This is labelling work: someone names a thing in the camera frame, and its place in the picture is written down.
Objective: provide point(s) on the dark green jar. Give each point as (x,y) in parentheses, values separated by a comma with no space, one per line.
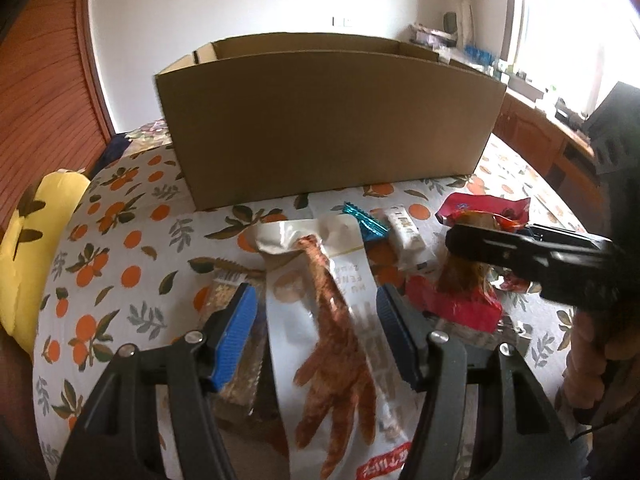
(450,22)

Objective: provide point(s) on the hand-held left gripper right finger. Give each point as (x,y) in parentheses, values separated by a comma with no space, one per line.
(395,330)

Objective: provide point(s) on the wooden cabinet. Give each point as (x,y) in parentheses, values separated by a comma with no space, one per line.
(525,125)

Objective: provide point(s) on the wooden slatted panel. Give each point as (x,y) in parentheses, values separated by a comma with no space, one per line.
(40,85)

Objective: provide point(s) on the teal candy wrapper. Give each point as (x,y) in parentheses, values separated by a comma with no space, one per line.
(370,227)

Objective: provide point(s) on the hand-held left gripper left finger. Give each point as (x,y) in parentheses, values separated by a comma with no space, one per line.
(235,330)

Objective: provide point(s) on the row of blue bottles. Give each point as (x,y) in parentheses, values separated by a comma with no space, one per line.
(478,52)

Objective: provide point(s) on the yellow plush pillow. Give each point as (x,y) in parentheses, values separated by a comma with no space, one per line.
(35,240)

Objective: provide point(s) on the white curtain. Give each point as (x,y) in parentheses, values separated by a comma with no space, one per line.
(462,5)

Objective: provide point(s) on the pile of papers and boxes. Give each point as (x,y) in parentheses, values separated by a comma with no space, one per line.
(430,36)

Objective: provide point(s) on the person's right hand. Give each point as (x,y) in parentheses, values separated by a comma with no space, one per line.
(587,350)

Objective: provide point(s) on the brown cereal bar packet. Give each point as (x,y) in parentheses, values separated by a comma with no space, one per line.
(247,380)

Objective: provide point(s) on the floral cloth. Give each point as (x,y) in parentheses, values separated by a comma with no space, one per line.
(147,135)

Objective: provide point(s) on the brown cardboard box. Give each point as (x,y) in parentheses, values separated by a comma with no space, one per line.
(325,125)

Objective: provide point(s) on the dark blue cloth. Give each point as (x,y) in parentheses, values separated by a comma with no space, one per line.
(117,152)

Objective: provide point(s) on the red chicken leg packet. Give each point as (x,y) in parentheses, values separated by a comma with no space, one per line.
(465,305)

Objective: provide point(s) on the small white nougat packet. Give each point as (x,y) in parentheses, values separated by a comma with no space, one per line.
(406,235)

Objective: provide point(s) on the white wall socket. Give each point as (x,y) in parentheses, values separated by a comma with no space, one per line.
(342,21)

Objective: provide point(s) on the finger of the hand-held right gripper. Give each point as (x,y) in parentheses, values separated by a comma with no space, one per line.
(570,237)
(490,250)

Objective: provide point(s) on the white chicken feet packet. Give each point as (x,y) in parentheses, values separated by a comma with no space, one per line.
(340,385)

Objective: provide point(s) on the windowsill clutter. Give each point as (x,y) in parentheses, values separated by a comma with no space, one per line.
(545,95)

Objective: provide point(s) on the window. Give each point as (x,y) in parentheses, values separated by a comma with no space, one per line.
(565,20)

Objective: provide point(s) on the orange print tablecloth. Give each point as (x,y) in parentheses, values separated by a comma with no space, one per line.
(115,270)

